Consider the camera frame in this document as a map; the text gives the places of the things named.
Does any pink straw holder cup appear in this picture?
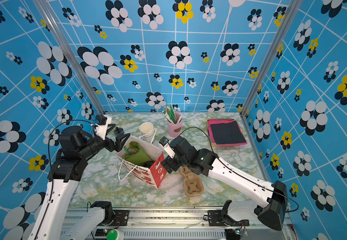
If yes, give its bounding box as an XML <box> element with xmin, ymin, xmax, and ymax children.
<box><xmin>167</xmin><ymin>113</ymin><xmax>183</xmax><ymax>138</ymax></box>

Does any clear jar black lid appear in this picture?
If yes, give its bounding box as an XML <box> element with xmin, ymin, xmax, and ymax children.
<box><xmin>114</xmin><ymin>127</ymin><xmax>124</xmax><ymax>138</ymax></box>

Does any green wrapped straws bundle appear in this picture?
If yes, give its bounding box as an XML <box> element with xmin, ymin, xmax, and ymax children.
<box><xmin>163</xmin><ymin>105</ymin><xmax>178</xmax><ymax>124</ymax></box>

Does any black cup lid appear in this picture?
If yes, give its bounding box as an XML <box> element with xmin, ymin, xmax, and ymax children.
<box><xmin>143</xmin><ymin>161</ymin><xmax>154</xmax><ymax>169</ymax></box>

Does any red white paper gift bag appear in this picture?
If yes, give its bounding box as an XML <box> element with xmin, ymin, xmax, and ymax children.
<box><xmin>115</xmin><ymin>135</ymin><xmax>167</xmax><ymax>188</ymax></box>

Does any stack of white paper cups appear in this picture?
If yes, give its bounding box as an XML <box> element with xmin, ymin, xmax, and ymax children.
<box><xmin>139</xmin><ymin>122</ymin><xmax>156</xmax><ymax>144</ymax></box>

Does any aluminium frame post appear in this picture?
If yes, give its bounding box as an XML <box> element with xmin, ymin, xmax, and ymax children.
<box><xmin>33</xmin><ymin>0</ymin><xmax>105</xmax><ymax>114</ymax></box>
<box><xmin>241</xmin><ymin>0</ymin><xmax>303</xmax><ymax>117</ymax></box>

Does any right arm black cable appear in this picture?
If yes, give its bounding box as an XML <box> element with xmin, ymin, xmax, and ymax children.
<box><xmin>176</xmin><ymin>126</ymin><xmax>299</xmax><ymax>214</ymax></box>

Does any brown pulp cup carrier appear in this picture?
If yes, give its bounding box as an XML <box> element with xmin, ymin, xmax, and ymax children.
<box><xmin>179</xmin><ymin>167</ymin><xmax>204</xmax><ymax>198</ymax></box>

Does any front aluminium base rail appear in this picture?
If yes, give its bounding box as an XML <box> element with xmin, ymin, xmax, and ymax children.
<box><xmin>86</xmin><ymin>207</ymin><xmax>298</xmax><ymax>240</ymax></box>

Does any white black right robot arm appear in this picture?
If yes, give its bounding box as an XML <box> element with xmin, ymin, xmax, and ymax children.
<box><xmin>159</xmin><ymin>137</ymin><xmax>288</xmax><ymax>231</ymax></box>

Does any green push button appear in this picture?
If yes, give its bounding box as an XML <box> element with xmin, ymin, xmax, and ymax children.
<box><xmin>106</xmin><ymin>229</ymin><xmax>125</xmax><ymax>240</ymax></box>

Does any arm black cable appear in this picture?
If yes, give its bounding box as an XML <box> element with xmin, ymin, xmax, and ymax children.
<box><xmin>176</xmin><ymin>126</ymin><xmax>299</xmax><ymax>214</ymax></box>
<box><xmin>33</xmin><ymin>119</ymin><xmax>102</xmax><ymax>238</ymax></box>

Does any right aluminium frame post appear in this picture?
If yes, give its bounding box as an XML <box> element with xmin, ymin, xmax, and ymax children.
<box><xmin>241</xmin><ymin>0</ymin><xmax>303</xmax><ymax>117</ymax></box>

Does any black felt sheet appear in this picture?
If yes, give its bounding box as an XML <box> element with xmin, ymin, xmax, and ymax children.
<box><xmin>210</xmin><ymin>120</ymin><xmax>247</xmax><ymax>145</ymax></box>

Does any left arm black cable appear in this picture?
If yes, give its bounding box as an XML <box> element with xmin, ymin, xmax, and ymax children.
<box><xmin>33</xmin><ymin>119</ymin><xmax>102</xmax><ymax>238</ymax></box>

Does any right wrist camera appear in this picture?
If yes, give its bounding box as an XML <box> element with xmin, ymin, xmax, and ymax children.
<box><xmin>159</xmin><ymin>137</ymin><xmax>175</xmax><ymax>159</ymax></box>

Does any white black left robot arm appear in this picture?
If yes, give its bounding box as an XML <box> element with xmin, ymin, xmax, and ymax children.
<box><xmin>28</xmin><ymin>126</ymin><xmax>130</xmax><ymax>240</ymax></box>

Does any left aluminium frame post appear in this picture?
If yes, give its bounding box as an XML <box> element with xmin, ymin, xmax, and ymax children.
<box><xmin>33</xmin><ymin>0</ymin><xmax>105</xmax><ymax>114</ymax></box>

